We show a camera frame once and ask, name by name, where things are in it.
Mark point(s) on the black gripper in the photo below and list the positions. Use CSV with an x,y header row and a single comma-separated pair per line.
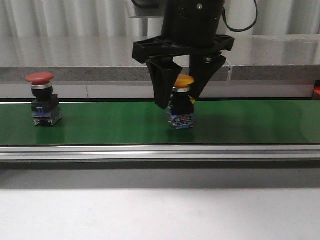
x,y
189,28

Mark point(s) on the grey stone counter slab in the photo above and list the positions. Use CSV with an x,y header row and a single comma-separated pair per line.
x,y
71,59

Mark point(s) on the green conveyor belt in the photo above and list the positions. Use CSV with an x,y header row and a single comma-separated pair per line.
x,y
216,122

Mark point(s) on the red object at edge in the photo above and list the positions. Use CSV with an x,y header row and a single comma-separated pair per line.
x,y
316,93

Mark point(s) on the grey pleated curtain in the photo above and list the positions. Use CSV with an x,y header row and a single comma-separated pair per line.
x,y
109,18

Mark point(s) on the white cabinet front panel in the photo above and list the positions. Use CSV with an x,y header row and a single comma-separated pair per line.
x,y
141,89

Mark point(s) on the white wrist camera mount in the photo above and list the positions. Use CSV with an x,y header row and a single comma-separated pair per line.
x,y
150,12

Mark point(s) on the aluminium conveyor side rail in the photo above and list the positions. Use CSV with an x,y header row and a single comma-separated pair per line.
x,y
157,153

